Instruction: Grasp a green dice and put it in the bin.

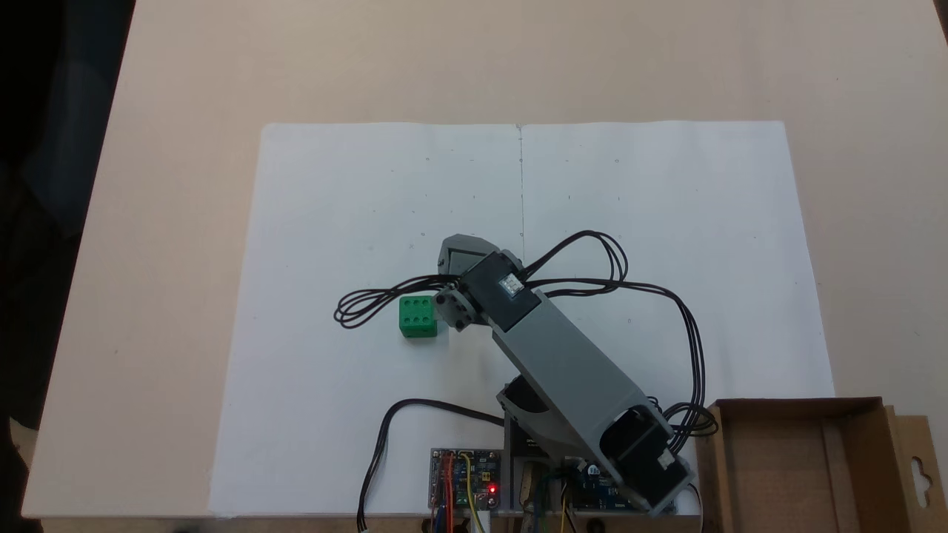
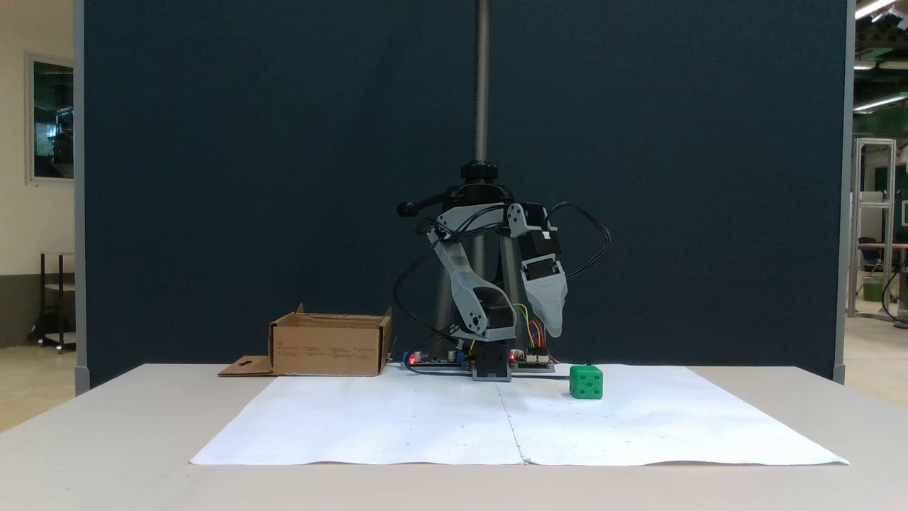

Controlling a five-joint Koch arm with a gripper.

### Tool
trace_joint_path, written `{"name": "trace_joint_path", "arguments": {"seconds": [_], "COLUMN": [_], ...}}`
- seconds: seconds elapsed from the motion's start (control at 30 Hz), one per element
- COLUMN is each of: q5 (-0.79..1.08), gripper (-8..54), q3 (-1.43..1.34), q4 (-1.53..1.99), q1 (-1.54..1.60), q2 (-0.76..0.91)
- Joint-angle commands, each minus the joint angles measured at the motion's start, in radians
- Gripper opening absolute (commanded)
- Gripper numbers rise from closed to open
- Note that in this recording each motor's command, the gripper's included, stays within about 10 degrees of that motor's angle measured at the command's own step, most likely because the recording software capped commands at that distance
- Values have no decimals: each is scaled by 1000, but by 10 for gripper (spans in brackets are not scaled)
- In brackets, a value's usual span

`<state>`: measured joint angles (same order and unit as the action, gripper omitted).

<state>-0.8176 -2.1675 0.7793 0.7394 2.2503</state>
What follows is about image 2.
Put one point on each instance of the ceiling strip light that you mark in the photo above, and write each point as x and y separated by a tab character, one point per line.
879	103
874	6

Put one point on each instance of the brown cardboard box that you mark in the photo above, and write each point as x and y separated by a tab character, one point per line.
326	348

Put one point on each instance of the black camera tripod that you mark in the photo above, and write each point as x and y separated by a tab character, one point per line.
482	85

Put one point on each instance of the green die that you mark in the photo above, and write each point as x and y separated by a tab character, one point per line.
586	383

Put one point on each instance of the white paper sheet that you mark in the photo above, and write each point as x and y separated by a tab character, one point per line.
674	426
355	426

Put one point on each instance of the blue circuit board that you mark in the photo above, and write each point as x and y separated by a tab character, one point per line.
436	360

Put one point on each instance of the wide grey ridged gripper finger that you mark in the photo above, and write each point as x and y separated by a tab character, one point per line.
540	298

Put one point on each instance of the framed wall window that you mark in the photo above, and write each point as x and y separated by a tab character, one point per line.
53	121

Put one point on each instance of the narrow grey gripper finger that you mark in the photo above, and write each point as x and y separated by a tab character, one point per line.
560	312

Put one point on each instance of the aluminium profile frame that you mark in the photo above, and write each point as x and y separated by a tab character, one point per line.
857	227

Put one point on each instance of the dark blue partition panel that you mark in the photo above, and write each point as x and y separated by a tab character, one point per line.
248	177

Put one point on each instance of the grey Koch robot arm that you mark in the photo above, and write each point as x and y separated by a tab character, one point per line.
461	277

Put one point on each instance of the black shelf cart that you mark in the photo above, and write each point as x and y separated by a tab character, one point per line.
57	333

